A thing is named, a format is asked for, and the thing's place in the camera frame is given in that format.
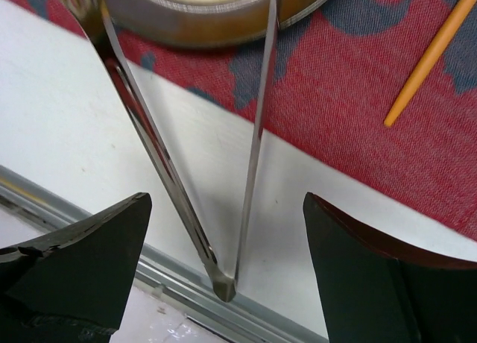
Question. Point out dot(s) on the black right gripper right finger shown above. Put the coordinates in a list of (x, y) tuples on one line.
[(376, 288)]

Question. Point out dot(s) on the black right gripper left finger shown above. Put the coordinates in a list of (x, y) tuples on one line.
[(72, 285)]

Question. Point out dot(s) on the steel tongs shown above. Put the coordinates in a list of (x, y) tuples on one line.
[(95, 21)]

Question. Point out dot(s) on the orange plastic knife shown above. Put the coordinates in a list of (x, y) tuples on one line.
[(430, 57)]

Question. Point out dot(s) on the red patterned placemat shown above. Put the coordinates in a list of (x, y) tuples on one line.
[(340, 65)]

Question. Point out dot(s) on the silver rimmed white plate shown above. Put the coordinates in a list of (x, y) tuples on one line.
[(193, 23)]

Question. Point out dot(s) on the aluminium table rail front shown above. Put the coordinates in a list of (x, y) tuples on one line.
[(241, 320)]

